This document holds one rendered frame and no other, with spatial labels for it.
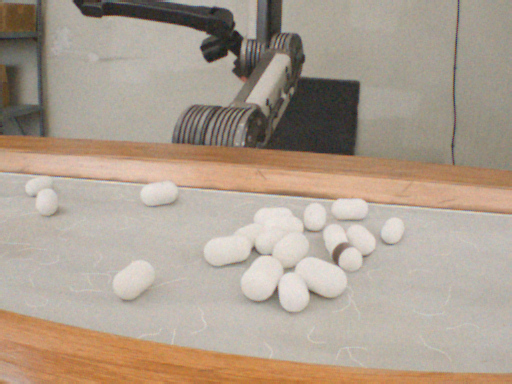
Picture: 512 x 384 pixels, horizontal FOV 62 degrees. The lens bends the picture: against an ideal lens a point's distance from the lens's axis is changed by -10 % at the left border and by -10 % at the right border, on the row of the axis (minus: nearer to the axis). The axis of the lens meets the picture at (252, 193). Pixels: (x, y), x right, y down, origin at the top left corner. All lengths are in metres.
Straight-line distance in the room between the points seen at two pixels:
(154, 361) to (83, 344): 0.04
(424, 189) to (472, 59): 1.95
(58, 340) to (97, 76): 2.54
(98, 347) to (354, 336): 0.14
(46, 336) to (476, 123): 2.36
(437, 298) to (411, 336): 0.05
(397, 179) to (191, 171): 0.23
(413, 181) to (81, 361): 0.40
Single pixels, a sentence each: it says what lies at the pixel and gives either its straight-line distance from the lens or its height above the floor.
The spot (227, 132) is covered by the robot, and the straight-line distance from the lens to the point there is 0.72.
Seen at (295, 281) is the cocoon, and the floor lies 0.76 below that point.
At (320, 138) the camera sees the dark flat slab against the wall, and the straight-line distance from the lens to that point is 2.38.
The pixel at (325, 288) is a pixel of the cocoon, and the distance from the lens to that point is 0.30.
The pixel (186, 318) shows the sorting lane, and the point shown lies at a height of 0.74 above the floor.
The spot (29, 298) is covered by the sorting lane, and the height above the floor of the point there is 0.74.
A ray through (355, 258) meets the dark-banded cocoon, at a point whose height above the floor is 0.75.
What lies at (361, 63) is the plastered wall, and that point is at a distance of 2.37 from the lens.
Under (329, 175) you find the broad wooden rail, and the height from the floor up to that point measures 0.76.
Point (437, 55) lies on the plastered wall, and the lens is 2.41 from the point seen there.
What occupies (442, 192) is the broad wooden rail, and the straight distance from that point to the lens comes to 0.52.
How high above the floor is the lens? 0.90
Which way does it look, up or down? 18 degrees down
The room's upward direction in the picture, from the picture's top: 2 degrees clockwise
